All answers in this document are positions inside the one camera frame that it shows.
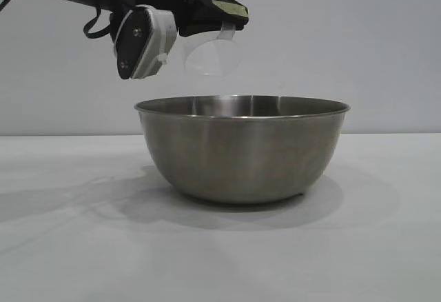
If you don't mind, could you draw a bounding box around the stainless steel mixing bowl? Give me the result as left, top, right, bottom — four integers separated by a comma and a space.
134, 94, 351, 205

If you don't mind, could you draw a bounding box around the black left camera cable loop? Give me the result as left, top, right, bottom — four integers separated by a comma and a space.
82, 5, 116, 40

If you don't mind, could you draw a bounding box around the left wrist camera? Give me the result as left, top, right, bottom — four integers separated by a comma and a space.
115, 4, 179, 81

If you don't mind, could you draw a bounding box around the clear plastic measuring cup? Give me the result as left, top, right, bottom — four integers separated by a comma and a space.
182, 22, 239, 76

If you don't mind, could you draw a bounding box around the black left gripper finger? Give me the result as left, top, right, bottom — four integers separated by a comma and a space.
191, 0, 249, 30
178, 5, 225, 37

